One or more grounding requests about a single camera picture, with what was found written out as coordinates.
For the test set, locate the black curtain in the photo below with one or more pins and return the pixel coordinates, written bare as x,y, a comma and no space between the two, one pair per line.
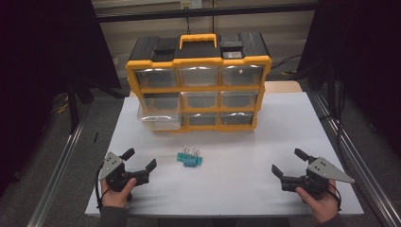
362,47
38,63

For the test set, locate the aluminium floor rail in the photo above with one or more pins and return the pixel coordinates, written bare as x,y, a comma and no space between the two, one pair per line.
356,164
53,179

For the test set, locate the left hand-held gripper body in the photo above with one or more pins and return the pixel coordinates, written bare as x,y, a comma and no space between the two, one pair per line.
121,176

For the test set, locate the person's right hand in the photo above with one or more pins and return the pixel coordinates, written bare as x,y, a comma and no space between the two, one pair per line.
321,205

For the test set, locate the person's left hand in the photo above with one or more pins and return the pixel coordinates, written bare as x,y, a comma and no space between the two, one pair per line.
117,197

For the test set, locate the small clear plastic drawer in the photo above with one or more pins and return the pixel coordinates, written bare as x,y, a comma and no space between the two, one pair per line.
200,101
236,118
239,100
201,119

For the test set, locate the black horizontal bar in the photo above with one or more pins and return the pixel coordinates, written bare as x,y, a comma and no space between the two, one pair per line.
205,12

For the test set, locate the white wall outlet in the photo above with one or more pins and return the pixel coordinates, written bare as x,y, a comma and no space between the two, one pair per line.
191,3

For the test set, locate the medium clear plastic drawer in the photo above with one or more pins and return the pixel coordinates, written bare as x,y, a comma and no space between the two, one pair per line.
242,75
198,76
156,78

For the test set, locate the black metal stand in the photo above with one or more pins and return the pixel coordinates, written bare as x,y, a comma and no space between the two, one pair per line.
73,107

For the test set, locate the yellow black drawer organizer cabinet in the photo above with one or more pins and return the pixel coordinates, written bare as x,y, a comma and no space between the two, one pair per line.
201,52

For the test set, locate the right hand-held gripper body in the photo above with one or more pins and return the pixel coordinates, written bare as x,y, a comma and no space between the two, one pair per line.
312,181

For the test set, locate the large clear plastic drawer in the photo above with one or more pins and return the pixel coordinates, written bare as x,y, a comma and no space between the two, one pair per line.
160,117

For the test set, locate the small black floor object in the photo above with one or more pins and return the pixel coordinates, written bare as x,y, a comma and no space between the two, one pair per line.
96,137

